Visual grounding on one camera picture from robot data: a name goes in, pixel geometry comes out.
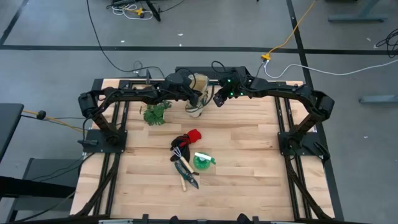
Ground green spray bottle white trigger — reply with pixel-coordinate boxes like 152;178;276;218
192;151;216;171

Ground yellow extension cable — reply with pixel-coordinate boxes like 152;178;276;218
22;109;88;134
261;0;318;62

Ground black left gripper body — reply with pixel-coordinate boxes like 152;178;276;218
164;73;195;96

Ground white floor cable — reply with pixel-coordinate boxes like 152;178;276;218
263;58;398;80

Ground beige green-trimmed gardening bag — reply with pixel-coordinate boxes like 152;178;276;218
185;73;211;118

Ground white cable bundle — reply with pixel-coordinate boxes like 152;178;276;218
111;3;155;21

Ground red and black gardening glove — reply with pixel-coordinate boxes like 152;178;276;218
170;129;202;162

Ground black side table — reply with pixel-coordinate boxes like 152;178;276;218
0;103;25;162

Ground black cable bundle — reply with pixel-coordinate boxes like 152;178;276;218
374;27;398;59

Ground black aluminium table frame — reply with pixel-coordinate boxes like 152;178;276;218
70;77;346;224

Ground grey desk leg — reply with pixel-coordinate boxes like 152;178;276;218
328;0;388;23

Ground black floor cable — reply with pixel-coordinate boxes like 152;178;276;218
86;0;166;79

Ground dark green pruning shears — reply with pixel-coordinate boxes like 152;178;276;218
174;160;200;190

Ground green plant in white pot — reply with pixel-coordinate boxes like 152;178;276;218
139;100;173;126

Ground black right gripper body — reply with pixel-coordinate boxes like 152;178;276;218
219;70;252;98

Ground grey floor bar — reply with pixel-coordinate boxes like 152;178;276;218
359;95;398;104

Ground dark grey platform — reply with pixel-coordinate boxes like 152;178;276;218
6;157;82;222

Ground black tripod leg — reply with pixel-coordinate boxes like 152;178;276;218
144;0;162;22

